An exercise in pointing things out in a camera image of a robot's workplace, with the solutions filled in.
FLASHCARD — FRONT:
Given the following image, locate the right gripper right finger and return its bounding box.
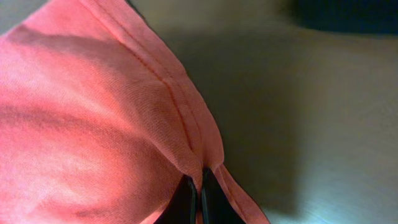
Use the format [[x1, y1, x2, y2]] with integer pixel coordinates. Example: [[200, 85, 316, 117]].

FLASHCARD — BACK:
[[201, 167, 245, 224]]

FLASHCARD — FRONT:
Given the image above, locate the red t-shirt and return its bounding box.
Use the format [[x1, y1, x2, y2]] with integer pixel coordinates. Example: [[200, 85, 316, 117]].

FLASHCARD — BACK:
[[1, 1, 267, 223]]

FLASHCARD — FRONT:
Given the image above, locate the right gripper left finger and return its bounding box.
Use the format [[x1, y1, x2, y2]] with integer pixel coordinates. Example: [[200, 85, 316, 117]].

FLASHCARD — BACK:
[[154, 175, 197, 224]]

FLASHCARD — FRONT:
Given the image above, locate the black garment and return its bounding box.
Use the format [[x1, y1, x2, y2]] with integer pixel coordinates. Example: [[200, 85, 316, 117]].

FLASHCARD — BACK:
[[288, 0, 397, 35]]

